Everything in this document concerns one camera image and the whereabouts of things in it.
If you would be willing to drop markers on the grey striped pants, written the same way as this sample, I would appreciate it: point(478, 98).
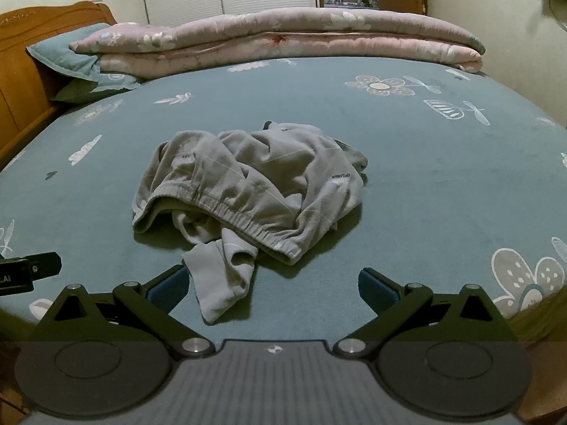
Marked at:
point(265, 177)

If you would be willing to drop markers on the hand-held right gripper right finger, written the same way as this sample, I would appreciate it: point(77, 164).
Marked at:
point(376, 290)

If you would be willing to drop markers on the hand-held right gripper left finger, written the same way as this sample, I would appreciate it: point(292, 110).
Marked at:
point(170, 290)

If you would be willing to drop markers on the pink floral quilt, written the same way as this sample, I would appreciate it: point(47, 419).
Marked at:
point(310, 44)

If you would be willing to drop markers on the wooden headboard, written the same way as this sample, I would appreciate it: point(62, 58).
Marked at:
point(22, 97)

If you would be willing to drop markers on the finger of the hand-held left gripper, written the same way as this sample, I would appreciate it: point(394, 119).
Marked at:
point(46, 265)

